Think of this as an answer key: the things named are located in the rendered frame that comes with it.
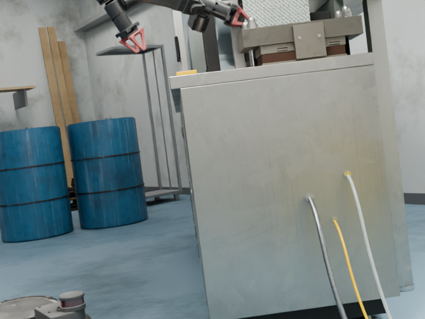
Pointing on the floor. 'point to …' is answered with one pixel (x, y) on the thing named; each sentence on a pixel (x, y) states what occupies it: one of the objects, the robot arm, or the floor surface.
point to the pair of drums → (109, 213)
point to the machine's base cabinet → (289, 194)
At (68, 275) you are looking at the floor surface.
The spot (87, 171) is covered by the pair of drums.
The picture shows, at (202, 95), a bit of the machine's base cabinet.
